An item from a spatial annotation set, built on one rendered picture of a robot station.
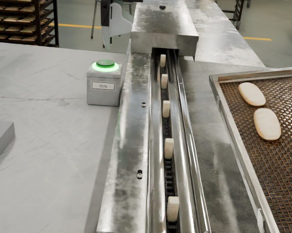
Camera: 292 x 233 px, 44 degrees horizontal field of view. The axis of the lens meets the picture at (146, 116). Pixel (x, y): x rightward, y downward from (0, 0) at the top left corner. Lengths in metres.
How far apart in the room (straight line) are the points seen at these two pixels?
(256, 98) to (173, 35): 0.37
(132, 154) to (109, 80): 0.25
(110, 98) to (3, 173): 0.28
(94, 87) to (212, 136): 0.26
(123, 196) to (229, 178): 0.20
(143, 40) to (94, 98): 0.27
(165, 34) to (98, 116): 0.34
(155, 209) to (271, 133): 0.22
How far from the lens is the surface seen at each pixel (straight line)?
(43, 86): 0.88
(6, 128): 0.65
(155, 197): 0.49
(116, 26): 0.72
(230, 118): 0.63
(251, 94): 0.69
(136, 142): 0.58
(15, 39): 3.06
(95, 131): 0.69
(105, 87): 0.76
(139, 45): 0.98
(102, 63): 0.77
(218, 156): 0.65
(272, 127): 0.59
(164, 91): 0.82
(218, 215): 0.53
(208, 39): 1.35
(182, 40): 0.98
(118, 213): 0.45
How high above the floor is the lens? 1.17
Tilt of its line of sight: 28 degrees down
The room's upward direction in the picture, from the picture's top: 4 degrees clockwise
